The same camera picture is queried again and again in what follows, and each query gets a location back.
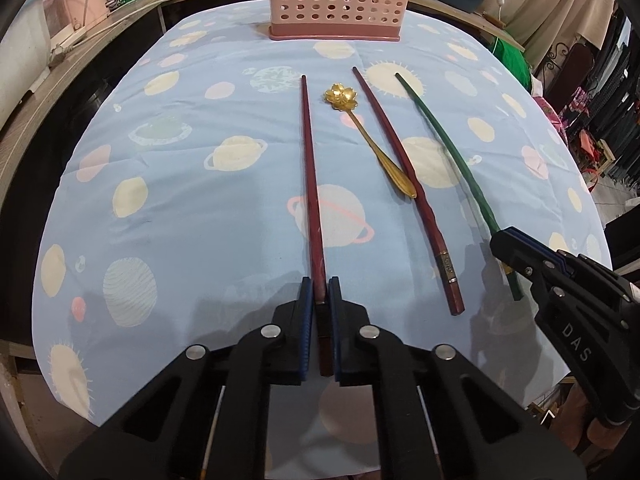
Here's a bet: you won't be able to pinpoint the dark red chopstick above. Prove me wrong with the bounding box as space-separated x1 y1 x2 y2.
351 66 465 317
299 75 335 377

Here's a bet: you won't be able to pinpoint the pink perforated utensil basket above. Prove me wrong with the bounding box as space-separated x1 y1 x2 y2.
267 0 415 43

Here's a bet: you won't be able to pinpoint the blue planet print tablecloth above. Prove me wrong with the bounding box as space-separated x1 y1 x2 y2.
32 7 613 480

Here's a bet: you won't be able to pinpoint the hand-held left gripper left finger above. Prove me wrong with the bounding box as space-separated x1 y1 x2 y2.
59 276 317 480

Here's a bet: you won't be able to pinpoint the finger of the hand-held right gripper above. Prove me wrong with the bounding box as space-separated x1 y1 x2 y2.
489 230 566 288
506 227 581 276

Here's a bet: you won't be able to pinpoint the pink floral cloth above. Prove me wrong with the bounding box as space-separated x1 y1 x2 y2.
534 95 569 137

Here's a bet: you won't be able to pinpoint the dark ornate chair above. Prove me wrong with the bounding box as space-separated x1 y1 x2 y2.
545 40 596 131

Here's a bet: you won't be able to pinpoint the hanging dark clothes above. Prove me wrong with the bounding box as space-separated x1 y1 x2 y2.
590 5 640 186

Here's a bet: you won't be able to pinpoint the white power cable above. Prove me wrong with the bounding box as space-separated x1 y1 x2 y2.
65 0 166 53

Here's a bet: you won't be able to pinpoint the beige curtain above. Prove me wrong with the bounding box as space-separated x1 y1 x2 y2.
477 0 618 68

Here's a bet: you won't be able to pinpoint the white plastic tub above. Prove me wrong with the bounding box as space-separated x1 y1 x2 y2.
0 0 53 121

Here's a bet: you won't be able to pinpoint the gold flower spoon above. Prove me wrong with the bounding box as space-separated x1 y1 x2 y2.
324 83 418 200

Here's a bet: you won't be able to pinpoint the pink appliance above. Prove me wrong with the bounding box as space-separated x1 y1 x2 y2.
42 0 123 46

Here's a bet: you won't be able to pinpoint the green cloth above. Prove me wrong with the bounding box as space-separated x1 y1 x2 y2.
492 32 533 91

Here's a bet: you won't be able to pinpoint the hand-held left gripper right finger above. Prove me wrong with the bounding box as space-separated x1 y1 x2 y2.
326 276 587 480

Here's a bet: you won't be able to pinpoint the green chopstick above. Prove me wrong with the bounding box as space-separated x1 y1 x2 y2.
395 73 523 302

